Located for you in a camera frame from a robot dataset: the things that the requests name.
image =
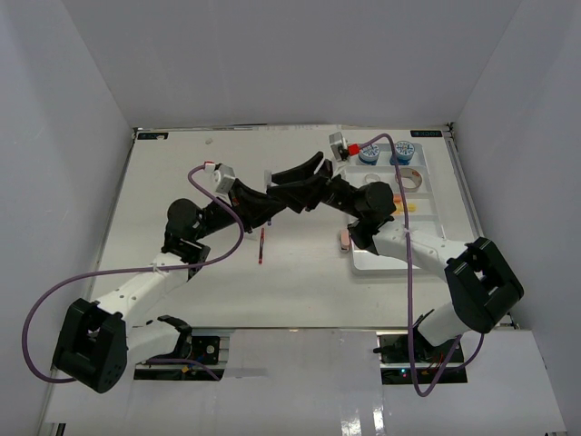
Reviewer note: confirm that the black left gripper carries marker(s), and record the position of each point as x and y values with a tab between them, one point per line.
252	206

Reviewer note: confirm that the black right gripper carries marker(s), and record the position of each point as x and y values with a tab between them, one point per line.
297	195

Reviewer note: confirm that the red pen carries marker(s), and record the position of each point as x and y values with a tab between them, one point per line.
261	245

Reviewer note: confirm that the blue tape roll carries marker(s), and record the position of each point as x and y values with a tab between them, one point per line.
369	154
404	152

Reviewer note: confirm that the white compartment tray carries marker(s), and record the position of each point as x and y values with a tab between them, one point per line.
425	219

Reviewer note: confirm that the yellow white highlighter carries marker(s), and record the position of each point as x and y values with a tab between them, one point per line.
400	208

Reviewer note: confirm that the brown packing tape roll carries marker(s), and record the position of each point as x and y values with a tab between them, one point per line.
408	180

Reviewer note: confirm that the clear tape roll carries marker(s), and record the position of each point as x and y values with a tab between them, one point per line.
371	178

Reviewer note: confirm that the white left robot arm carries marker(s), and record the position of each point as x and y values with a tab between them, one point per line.
99	339

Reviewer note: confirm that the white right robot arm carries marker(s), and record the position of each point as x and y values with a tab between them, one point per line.
482	286

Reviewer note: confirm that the pink white eraser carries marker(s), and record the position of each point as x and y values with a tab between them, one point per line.
344	240

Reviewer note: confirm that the right black table label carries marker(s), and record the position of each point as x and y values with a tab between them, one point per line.
426	133

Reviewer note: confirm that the black table label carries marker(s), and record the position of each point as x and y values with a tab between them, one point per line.
152	136
426	133

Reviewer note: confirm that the left black table label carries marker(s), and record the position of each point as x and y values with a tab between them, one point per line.
152	136

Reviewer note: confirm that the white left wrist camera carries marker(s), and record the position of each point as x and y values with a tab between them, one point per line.
223	178

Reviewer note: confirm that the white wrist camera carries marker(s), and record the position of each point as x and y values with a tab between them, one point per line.
223	178
339	147

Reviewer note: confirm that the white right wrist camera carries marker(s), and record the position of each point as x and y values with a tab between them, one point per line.
339	147

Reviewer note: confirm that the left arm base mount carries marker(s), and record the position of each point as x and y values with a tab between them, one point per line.
199	352

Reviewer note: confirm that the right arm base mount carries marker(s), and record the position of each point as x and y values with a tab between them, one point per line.
395	367

